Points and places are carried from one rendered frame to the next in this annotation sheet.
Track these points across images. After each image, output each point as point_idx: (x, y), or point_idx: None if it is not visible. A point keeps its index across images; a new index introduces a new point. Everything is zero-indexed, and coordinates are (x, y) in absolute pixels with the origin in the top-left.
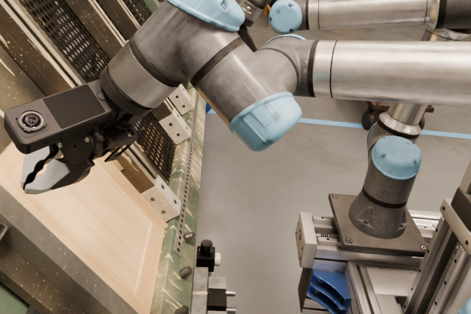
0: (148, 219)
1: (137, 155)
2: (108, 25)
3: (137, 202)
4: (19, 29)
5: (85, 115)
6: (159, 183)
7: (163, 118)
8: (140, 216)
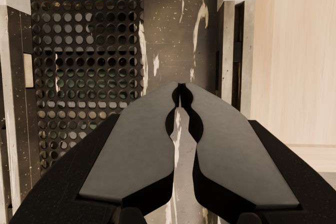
0: None
1: (232, 49)
2: (13, 190)
3: (267, 9)
4: None
5: None
6: None
7: (22, 11)
8: None
